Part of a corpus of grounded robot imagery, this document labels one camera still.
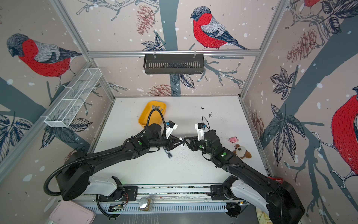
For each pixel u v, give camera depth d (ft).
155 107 3.74
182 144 2.50
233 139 3.02
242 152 2.78
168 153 2.87
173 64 3.50
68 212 2.20
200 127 2.32
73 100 2.53
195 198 2.39
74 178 1.37
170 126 2.30
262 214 2.15
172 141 2.25
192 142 2.25
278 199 1.31
